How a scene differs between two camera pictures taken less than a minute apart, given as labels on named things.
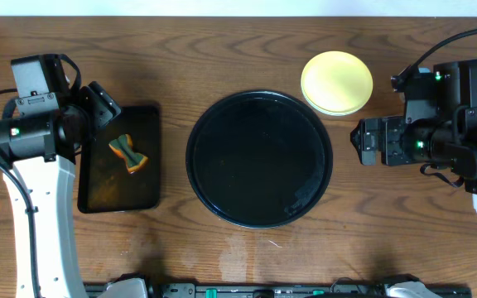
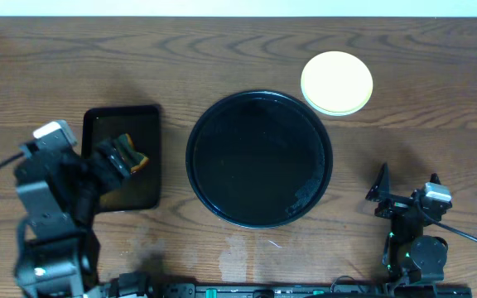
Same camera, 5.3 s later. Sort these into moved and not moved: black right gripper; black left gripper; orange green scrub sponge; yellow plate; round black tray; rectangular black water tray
Moved: black left gripper; black right gripper
Not moved: orange green scrub sponge; rectangular black water tray; round black tray; yellow plate
